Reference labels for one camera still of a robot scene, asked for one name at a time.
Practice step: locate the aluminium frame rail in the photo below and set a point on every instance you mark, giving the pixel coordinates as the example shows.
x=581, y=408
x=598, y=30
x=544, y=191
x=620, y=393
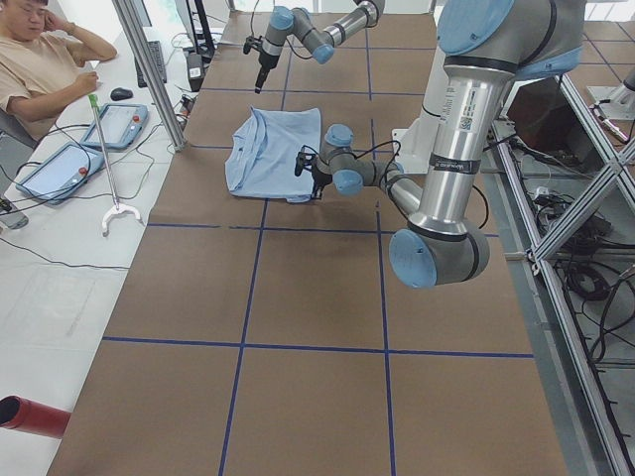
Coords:
x=565, y=187

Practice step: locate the black computer mouse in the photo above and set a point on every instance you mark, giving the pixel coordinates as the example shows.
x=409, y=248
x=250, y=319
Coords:
x=120, y=93

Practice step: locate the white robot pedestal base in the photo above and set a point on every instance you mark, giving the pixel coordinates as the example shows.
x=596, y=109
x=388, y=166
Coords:
x=418, y=139

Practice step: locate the aluminium frame post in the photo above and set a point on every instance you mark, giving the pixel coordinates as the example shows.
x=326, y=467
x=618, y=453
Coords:
x=133, y=29

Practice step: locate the light blue t-shirt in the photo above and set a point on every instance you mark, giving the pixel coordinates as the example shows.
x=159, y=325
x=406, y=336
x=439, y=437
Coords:
x=263, y=158

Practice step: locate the white reacher grabber tool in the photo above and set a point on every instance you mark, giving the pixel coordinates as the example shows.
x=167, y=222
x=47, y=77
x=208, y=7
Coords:
x=118, y=208

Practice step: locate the teach pendant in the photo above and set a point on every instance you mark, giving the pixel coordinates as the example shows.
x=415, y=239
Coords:
x=61, y=174
x=121, y=123

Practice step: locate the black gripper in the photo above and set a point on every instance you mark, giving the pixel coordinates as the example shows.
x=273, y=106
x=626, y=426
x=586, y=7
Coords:
x=264, y=64
x=320, y=177

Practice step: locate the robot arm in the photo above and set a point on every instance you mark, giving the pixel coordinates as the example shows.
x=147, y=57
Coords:
x=487, y=46
x=320, y=44

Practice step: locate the black power adapter labelled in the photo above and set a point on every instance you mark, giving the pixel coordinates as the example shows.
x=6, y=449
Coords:
x=195, y=71

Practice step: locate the teach pendant far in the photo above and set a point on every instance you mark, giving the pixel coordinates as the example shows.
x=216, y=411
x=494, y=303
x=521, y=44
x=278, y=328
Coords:
x=121, y=123

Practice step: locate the teach pendant near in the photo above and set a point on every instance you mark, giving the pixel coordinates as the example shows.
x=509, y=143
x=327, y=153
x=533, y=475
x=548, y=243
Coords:
x=61, y=174

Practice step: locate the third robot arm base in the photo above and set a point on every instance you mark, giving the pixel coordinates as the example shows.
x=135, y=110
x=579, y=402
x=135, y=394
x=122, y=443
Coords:
x=614, y=102

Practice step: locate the red cylinder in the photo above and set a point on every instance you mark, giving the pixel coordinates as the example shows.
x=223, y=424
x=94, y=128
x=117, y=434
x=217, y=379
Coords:
x=33, y=417

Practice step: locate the seated person beige shirt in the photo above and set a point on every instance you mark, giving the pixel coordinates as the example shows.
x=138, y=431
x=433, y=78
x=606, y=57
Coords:
x=42, y=64

